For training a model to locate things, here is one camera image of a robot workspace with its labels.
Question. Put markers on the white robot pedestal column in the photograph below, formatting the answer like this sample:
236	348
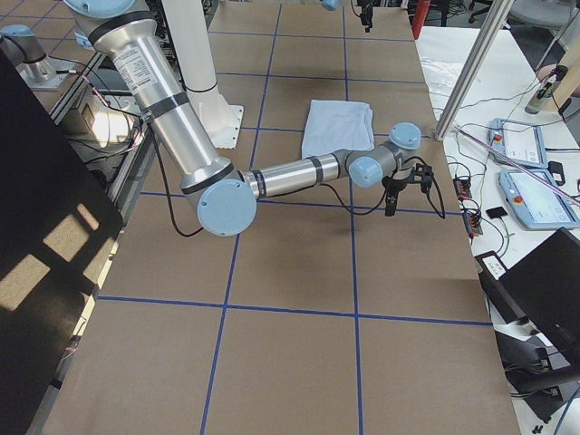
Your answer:
189	34

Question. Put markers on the grabber reach tool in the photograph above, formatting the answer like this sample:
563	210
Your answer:
518	166

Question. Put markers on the blue teach pendant near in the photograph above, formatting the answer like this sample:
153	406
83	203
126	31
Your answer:
535	205

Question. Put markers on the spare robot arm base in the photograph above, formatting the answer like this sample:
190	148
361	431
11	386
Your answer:
20	44

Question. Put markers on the black monitor corner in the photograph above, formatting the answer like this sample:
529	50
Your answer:
545	286

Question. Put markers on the grey aluminium frame post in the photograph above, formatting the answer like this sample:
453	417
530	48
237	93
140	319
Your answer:
497	15

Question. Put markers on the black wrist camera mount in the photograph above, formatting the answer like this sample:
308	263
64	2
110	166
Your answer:
423	175

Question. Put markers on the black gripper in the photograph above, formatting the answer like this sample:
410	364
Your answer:
363	8
393	187

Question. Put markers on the black roll with label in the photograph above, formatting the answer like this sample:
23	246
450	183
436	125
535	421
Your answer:
490	269

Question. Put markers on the black panel left side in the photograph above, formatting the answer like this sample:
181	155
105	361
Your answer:
57	227

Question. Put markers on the blue teach pendant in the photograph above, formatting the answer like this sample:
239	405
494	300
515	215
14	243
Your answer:
519	141
535	205

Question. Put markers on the blue teach pendant far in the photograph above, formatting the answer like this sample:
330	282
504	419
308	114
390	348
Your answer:
519	141

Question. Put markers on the light blue button-up shirt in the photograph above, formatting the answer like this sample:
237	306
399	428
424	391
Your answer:
337	125

